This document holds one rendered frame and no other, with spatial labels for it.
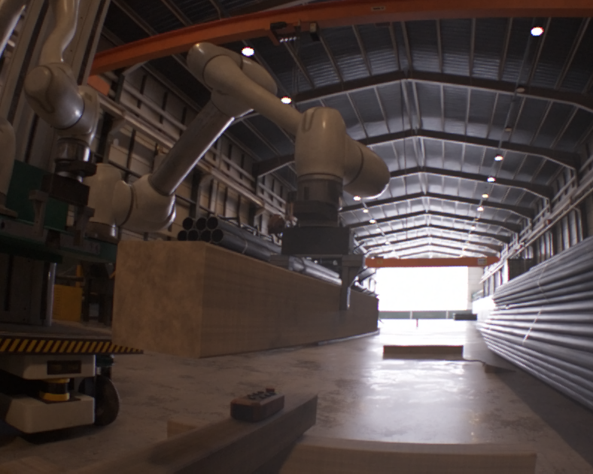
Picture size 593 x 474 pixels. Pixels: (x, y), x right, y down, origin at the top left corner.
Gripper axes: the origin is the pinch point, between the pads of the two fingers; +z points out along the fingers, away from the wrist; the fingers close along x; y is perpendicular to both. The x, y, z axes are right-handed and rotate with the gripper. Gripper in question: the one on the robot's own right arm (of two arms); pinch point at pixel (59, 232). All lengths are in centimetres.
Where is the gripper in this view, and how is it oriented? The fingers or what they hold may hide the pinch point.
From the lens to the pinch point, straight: 112.7
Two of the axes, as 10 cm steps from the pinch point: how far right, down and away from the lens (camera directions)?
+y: -9.1, 0.3, 4.1
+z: -0.5, 9.8, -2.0
